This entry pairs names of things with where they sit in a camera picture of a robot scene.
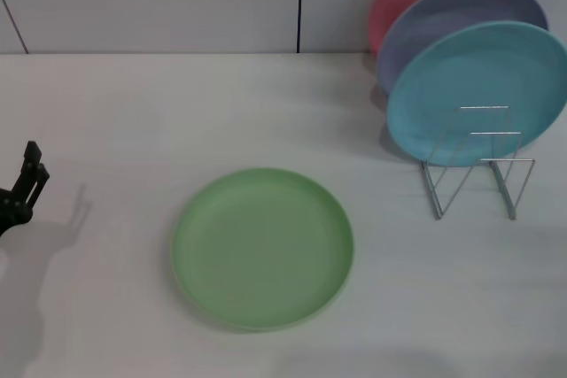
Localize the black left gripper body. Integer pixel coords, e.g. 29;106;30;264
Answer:
0;186;34;237

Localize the green plastic plate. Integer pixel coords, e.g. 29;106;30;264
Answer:
171;167;355;333

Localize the purple plastic plate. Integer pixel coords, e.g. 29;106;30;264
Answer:
377;0;549;96

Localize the light blue plastic plate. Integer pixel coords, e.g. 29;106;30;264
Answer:
386;20;567;166

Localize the silver wire plate rack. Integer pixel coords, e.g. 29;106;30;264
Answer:
420;105;535;221

